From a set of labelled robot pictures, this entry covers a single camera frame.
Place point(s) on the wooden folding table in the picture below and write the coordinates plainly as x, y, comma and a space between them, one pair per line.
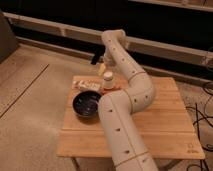
165, 127

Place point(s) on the white ceramic cup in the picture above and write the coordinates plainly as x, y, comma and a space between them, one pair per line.
108, 80

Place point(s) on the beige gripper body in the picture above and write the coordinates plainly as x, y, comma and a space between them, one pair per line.
108, 62

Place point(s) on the black bowl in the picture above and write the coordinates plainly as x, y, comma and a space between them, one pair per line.
85, 104

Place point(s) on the grey box at left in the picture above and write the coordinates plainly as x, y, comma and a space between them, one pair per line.
8, 41

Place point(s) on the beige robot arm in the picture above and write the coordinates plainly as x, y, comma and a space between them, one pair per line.
115, 109

